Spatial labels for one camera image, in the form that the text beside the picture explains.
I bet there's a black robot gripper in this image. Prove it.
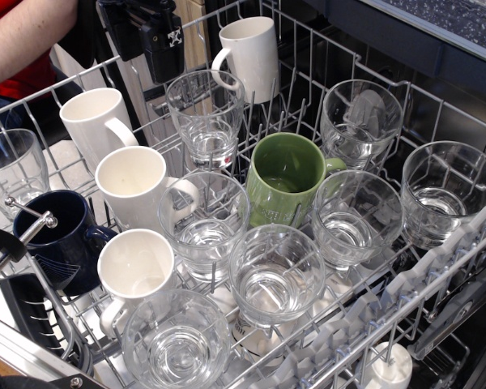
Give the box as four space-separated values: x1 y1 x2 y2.
98 1 185 83

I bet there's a person forearm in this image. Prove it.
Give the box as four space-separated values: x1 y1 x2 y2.
0 0 79 83

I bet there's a clear tall glass back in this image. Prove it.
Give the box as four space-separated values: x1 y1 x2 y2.
166 70 245 170

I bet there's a white mug back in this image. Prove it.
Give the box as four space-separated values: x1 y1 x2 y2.
211 16 280 104

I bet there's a white mug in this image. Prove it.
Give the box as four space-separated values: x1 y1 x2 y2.
211 16 280 104
97 229 176 338
59 88 139 173
95 146 199 233

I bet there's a white mug left rear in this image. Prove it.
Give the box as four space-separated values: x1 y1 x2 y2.
59 88 139 173

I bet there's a white mug left middle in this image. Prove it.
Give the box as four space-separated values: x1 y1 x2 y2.
95 146 199 233

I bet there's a green mug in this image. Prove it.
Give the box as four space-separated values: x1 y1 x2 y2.
245 133 347 228

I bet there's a white mug left front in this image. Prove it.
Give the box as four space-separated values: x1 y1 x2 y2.
97 229 176 338

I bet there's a dark blue mug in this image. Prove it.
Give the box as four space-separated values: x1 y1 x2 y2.
26 190 117 297

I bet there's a black clamp with metal screw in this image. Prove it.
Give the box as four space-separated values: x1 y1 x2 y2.
0 196 58 273

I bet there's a grey plastic tine row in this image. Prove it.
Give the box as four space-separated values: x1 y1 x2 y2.
276 207 486 381

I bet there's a white rack roller wheel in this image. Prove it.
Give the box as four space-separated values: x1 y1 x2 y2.
364 342 412 388

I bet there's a metal wire dishwasher rack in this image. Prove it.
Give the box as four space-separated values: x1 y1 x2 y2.
0 1 486 388

